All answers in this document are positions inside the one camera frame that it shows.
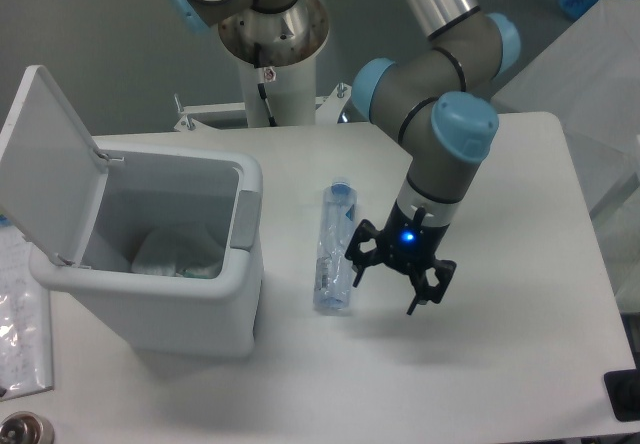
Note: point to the black device at table edge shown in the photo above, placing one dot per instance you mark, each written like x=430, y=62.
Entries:
x=623, y=390

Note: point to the round metal knob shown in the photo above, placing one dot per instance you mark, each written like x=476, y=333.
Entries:
x=25, y=427

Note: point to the clear plastic bottle blue cap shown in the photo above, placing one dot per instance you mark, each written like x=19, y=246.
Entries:
x=333, y=272

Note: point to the white trash can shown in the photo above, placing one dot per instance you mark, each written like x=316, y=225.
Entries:
x=158, y=187

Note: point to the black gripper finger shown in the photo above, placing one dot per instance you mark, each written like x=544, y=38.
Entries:
x=363, y=250
x=424, y=291

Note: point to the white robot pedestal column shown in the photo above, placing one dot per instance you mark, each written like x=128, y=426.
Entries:
x=277, y=96

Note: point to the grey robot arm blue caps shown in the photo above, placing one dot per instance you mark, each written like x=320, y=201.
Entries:
x=426, y=106

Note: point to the white pedestal base frame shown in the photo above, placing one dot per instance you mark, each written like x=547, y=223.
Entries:
x=335, y=108

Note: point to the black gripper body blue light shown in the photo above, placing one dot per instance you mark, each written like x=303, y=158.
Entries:
x=408, y=247

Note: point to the white trash can lid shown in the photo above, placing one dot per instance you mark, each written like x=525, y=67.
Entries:
x=53, y=174

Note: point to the clear plastic wrapper bag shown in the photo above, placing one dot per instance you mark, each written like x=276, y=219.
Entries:
x=186, y=251

